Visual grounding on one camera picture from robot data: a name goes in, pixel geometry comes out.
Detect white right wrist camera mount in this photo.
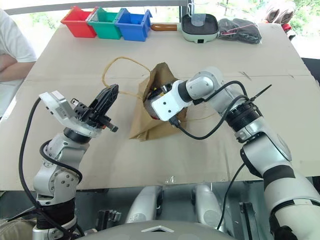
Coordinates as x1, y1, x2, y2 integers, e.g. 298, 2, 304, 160
151, 79, 189, 122

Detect black items in plastic bag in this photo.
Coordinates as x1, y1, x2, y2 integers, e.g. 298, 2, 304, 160
217, 17, 263, 46

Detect brown cardboard sheet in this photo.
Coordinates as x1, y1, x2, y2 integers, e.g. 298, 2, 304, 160
0, 22, 320, 194

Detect brown sausage-shaped toy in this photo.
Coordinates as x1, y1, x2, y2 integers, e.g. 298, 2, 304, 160
150, 23, 179, 33

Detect red plastic bin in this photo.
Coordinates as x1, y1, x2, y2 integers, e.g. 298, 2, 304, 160
60, 6, 97, 39

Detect silver robot right leg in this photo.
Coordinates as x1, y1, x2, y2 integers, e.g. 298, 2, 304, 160
194, 183, 224, 229

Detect khaki fabric item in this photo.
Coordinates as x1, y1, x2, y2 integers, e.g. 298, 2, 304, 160
0, 216, 39, 240

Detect brown paper bag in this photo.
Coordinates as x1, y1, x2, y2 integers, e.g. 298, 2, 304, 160
102, 56, 219, 142

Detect thin black cable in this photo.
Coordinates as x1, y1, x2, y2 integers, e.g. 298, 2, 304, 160
216, 162, 248, 231

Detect silver robot leg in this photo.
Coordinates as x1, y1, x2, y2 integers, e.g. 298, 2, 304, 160
124, 184, 164, 224
194, 183, 224, 229

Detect clear measuring cup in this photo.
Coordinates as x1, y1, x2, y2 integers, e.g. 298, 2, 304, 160
190, 13, 207, 27

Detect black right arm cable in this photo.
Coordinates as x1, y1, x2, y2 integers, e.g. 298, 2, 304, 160
168, 81, 251, 141

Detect black cable tie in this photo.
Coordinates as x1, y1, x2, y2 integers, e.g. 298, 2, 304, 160
249, 84, 273, 104

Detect green plastic bin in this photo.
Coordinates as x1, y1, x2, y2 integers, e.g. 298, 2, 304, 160
86, 6, 123, 40

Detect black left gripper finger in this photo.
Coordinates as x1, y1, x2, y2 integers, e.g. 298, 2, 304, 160
98, 84, 120, 117
88, 86, 114, 113

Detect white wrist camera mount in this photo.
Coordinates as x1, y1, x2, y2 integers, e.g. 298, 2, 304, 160
151, 79, 189, 122
38, 91, 102, 138

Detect black metal bracket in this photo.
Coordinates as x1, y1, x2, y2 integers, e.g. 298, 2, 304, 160
96, 209, 123, 230

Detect blue plastic bin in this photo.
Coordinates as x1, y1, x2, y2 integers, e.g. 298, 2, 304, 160
115, 7, 153, 42

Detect person torso in white shirt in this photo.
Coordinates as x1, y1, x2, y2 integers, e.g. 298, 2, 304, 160
0, 8, 38, 120

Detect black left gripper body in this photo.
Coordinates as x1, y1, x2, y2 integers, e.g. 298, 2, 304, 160
71, 98, 119, 133

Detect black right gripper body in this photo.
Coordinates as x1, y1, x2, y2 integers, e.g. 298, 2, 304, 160
147, 83, 176, 101

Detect white hook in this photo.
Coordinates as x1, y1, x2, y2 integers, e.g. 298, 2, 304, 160
185, 2, 196, 16

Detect grey robot torso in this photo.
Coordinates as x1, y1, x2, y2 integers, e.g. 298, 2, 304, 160
81, 219, 227, 240

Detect black metal bar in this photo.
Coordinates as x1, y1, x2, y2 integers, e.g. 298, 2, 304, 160
239, 201, 261, 231

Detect silver robot left leg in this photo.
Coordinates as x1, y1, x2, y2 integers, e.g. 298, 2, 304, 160
124, 184, 164, 224

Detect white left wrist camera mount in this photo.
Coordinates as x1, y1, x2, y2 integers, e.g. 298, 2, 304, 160
38, 91, 102, 138

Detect pale green electric cooking pot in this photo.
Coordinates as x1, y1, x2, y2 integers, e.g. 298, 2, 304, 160
180, 13, 220, 46

